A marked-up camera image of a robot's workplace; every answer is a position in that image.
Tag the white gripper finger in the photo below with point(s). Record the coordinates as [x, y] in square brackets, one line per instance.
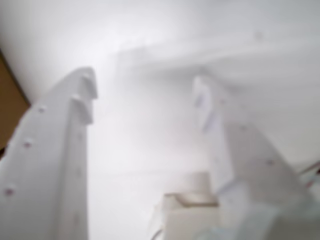
[245, 160]
[50, 162]

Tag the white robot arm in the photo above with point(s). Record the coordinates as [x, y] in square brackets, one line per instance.
[192, 215]

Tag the brown cardboard box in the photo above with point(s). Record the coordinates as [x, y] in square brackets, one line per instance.
[10, 105]

